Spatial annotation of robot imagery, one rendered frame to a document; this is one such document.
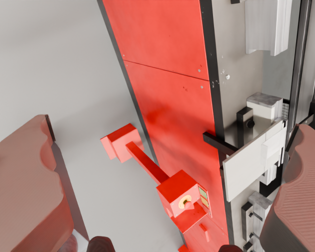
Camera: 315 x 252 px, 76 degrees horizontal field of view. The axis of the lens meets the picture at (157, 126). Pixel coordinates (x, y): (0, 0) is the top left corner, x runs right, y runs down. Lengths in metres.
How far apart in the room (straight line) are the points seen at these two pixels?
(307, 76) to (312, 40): 0.13
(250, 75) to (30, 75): 1.09
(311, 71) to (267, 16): 0.36
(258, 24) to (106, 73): 0.96
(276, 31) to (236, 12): 0.12
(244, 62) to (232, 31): 0.12
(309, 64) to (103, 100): 1.11
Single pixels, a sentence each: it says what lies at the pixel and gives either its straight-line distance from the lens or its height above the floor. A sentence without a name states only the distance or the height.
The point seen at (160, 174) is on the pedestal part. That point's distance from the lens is 1.14.
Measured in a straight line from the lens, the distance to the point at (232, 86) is 0.71.
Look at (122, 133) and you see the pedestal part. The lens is 1.45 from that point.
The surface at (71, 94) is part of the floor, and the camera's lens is 1.36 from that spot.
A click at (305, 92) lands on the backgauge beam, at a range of 1.00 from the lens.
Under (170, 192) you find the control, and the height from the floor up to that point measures 0.74.
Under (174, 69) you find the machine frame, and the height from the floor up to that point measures 0.64.
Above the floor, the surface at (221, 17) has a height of 0.87.
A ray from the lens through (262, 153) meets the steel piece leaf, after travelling 0.74.
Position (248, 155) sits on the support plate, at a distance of 0.69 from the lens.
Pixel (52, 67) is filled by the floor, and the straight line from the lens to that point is 1.32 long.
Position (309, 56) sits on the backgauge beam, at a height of 0.94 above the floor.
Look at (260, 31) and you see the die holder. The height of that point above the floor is 0.93.
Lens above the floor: 1.31
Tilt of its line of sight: 51 degrees down
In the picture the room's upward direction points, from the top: 124 degrees clockwise
